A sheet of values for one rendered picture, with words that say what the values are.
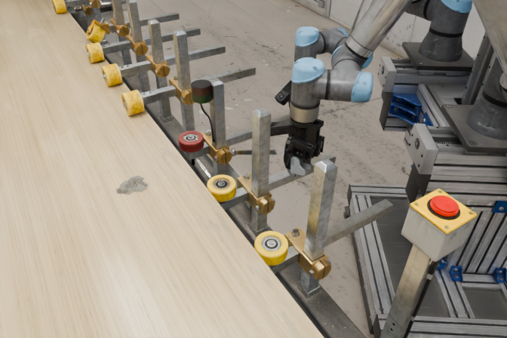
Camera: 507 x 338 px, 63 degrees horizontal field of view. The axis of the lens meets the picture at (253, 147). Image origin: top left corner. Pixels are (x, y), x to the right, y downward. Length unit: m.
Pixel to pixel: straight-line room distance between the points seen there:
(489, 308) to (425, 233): 1.29
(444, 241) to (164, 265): 0.59
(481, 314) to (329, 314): 0.91
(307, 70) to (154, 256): 0.56
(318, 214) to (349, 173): 1.76
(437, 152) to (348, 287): 1.01
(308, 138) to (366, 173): 1.65
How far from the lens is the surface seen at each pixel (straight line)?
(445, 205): 0.69
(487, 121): 1.28
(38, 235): 1.14
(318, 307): 1.16
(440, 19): 1.65
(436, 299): 1.90
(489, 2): 0.98
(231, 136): 1.41
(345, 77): 1.02
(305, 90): 1.01
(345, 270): 2.15
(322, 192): 0.89
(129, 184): 1.19
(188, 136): 1.34
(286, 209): 2.38
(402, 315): 0.88
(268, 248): 0.99
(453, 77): 1.73
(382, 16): 1.08
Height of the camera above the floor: 1.66
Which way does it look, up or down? 36 degrees down
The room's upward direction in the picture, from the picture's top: 1 degrees clockwise
